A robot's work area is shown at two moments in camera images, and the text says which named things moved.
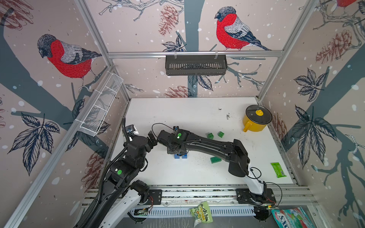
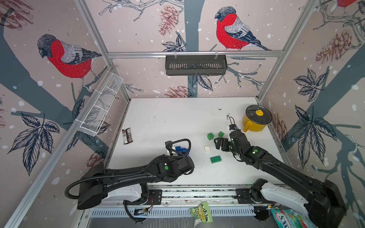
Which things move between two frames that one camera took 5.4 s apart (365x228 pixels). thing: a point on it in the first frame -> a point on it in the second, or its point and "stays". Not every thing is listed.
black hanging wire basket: (193, 65) stays
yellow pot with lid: (256, 118) stays
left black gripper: (150, 145) -> (180, 158)
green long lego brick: (215, 159) stays
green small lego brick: (210, 136) stays
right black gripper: (169, 152) -> (225, 140)
